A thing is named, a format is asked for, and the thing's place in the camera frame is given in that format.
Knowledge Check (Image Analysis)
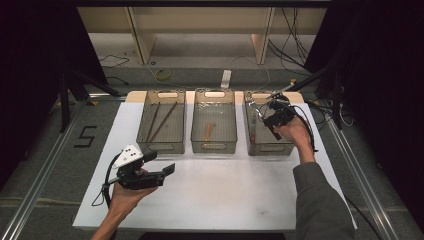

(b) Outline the black metal stand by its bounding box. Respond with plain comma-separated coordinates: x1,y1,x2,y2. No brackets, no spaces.
286,61,344,130
59,68,123,134

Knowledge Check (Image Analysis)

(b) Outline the beige cabinet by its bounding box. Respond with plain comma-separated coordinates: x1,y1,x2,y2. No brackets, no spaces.
77,6,328,66

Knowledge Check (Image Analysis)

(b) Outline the thin black cable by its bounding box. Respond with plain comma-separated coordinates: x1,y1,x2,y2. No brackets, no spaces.
99,53,130,69

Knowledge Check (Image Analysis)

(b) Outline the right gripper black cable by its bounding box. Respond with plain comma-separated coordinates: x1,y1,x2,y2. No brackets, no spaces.
254,98,319,154

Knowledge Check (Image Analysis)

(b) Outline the person's right hand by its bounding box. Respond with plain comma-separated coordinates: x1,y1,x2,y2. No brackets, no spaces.
277,115,314,152

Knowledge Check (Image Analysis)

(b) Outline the bundle of black cables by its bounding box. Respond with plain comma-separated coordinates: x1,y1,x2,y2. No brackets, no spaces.
267,6,313,69

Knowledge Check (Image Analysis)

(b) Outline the black floor cable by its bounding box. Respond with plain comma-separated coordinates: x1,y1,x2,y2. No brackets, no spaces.
344,196,383,240

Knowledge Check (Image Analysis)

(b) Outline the brown wooden chopstick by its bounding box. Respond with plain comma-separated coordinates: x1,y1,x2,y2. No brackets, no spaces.
146,101,161,143
149,101,179,143

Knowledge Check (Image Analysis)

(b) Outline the translucent amber plastic spoon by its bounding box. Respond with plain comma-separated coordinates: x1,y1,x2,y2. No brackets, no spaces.
204,121,215,142

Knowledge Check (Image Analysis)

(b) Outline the person's left hand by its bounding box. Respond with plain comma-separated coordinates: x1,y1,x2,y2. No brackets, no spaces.
109,182,158,215

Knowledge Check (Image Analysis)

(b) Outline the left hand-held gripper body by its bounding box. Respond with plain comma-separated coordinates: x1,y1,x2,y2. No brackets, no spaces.
112,144,167,191

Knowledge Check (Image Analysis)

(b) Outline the smoky clear plastic bin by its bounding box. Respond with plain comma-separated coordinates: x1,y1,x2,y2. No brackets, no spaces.
135,89,186,155
243,89,298,157
190,88,238,155

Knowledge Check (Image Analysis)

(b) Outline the black curtain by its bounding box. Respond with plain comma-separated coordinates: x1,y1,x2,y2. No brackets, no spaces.
0,0,108,181
304,0,424,221

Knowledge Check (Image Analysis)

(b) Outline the white power strip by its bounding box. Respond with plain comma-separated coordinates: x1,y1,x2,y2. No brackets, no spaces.
220,69,233,90

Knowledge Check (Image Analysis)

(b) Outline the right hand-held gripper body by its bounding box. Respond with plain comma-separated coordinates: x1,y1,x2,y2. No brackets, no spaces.
265,83,297,128

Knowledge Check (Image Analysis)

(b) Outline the tangle of cables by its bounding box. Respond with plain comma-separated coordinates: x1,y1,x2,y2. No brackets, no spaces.
306,99,354,132

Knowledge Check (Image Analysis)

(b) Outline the yellow coil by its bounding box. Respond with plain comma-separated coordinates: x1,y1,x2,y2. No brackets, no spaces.
154,68,173,82

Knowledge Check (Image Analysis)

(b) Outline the white cable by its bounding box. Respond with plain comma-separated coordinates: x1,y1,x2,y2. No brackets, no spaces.
229,54,272,91

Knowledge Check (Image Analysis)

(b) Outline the aluminium floor rail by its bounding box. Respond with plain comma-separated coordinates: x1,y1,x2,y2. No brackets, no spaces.
0,99,89,240
324,116,399,240

